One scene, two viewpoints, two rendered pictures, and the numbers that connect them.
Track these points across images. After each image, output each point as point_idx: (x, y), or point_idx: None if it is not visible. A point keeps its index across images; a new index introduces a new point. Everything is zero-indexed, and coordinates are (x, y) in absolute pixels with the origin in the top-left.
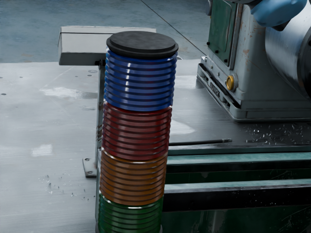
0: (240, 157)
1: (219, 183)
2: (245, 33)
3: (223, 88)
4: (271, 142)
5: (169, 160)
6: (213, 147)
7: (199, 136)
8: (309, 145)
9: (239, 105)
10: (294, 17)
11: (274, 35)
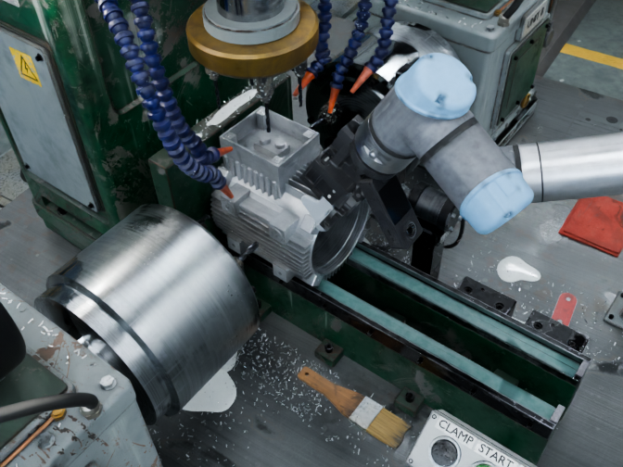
0: (415, 337)
1: (476, 323)
2: (134, 464)
3: None
4: (208, 442)
5: (487, 377)
6: (433, 357)
7: None
8: (339, 301)
9: None
10: (212, 316)
11: (200, 370)
